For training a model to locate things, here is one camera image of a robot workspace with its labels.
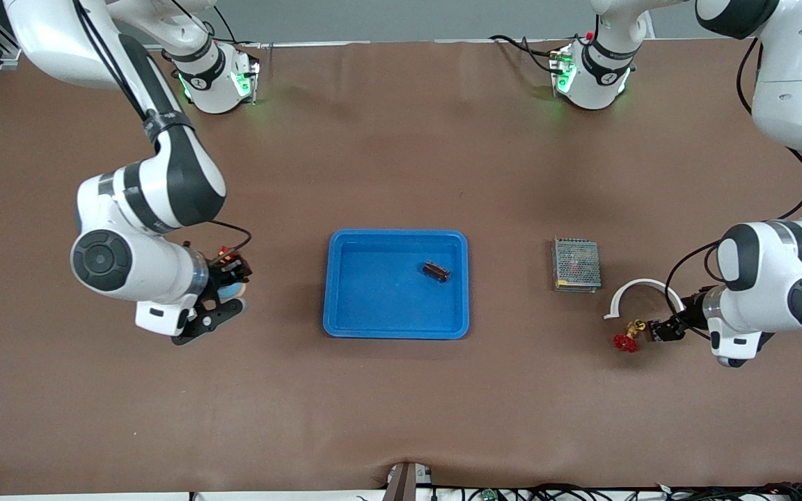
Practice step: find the blue desk bell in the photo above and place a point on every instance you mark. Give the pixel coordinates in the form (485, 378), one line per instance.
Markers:
(235, 290)

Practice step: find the brown electrolytic capacitor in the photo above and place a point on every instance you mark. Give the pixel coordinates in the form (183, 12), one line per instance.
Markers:
(436, 272)

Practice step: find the white semicircular pipe clamp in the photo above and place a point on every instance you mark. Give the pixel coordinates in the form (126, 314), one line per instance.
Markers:
(647, 282)

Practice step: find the blue plastic tray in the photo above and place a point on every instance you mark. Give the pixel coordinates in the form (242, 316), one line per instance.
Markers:
(387, 299)

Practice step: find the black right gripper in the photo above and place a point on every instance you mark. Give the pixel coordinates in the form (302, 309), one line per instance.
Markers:
(222, 277)

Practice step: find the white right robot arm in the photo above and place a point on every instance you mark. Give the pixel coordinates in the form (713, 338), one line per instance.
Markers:
(143, 271)

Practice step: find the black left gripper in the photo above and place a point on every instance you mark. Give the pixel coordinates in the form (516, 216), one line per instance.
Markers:
(688, 315)

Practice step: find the metal mesh power supply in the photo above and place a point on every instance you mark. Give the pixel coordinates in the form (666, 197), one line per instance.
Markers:
(576, 264)

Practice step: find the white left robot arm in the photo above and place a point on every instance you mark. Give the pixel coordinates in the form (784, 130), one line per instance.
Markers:
(791, 69)

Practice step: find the red yellow push button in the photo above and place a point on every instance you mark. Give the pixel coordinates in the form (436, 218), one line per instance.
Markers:
(227, 251)

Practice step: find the grey metal camera stand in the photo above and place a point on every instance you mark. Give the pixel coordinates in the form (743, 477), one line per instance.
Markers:
(406, 483)

